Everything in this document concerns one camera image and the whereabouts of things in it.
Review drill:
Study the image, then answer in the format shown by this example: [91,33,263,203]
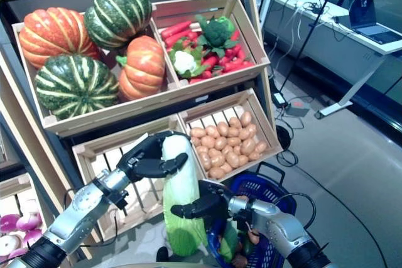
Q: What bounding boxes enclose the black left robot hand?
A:
[116,131,189,184]

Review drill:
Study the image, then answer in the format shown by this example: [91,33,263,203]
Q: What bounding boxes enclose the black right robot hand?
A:
[170,180,234,221]

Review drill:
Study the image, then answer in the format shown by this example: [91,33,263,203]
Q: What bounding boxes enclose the blue plastic shopping basket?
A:
[205,161,298,268]

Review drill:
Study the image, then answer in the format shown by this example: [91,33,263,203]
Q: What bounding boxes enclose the green cloth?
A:
[219,220,240,262]

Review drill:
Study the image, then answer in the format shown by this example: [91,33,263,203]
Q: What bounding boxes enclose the wooden cabbage crate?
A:
[71,115,205,240]

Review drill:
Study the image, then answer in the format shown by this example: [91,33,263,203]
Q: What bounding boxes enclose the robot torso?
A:
[125,260,340,268]

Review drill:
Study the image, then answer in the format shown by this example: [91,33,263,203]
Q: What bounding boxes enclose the wooden pumpkin crate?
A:
[11,0,189,134]

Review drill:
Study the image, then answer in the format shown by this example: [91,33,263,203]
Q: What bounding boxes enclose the black round stand base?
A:
[275,125,293,151]

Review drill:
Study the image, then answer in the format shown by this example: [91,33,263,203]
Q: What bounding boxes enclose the small orange pumpkin green stem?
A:
[115,35,166,102]

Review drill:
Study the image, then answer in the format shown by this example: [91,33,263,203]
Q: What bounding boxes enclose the wooden potato crate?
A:
[177,88,282,184]

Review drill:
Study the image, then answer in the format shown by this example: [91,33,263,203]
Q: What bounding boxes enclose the green striped pumpkin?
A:
[34,53,121,121]
[84,0,153,51]

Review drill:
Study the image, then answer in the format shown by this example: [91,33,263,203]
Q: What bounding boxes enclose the white cauliflower green leaves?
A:
[168,45,210,80]

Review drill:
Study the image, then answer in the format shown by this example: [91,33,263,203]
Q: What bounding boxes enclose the black power adapter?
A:
[271,92,288,108]

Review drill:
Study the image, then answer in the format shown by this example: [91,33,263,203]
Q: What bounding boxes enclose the wooden turnip crate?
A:
[0,172,45,268]

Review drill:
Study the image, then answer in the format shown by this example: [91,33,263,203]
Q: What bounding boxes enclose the purple white turnip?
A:
[0,214,20,233]
[17,213,42,233]
[21,229,44,247]
[6,247,30,260]
[0,235,23,252]

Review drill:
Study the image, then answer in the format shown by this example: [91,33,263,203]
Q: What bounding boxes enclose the green broccoli head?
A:
[195,15,241,57]

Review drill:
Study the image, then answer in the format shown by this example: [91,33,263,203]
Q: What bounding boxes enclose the large orange striped pumpkin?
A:
[18,7,102,70]

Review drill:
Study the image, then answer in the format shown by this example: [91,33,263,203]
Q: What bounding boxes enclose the wooden carrot crate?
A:
[150,0,271,92]

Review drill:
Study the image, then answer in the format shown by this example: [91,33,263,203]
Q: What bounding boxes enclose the white standing desk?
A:
[260,0,402,120]

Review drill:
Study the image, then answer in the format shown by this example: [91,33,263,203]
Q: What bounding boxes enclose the black tripod stand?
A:
[278,0,359,92]

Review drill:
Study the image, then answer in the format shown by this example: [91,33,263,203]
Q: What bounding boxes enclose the grey open laptop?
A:
[335,0,402,45]

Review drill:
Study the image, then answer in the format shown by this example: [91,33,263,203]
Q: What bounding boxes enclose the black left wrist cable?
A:
[62,186,128,249]

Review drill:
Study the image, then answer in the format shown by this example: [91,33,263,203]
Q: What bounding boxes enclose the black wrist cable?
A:
[274,192,317,228]
[62,186,128,249]

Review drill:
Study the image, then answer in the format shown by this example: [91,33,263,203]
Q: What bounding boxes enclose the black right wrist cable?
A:
[274,192,317,228]

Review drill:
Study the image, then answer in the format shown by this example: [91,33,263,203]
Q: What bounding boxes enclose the grey box red switch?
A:
[284,100,310,117]

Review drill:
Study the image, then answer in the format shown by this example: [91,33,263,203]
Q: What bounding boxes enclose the black floor cable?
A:
[276,150,389,268]

